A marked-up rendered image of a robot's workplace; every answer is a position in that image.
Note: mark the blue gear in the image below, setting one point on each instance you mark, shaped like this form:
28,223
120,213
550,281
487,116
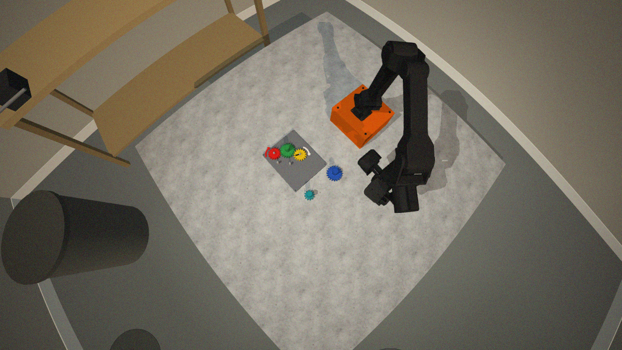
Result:
334,173

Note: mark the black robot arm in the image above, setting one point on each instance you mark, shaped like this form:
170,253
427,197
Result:
415,150

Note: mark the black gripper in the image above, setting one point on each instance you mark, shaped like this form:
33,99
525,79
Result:
369,163

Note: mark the red gear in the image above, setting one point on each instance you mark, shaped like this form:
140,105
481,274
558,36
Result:
276,155

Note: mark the green gear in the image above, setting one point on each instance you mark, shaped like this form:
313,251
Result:
287,150

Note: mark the yellow gear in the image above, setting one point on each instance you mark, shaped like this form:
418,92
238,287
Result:
300,157

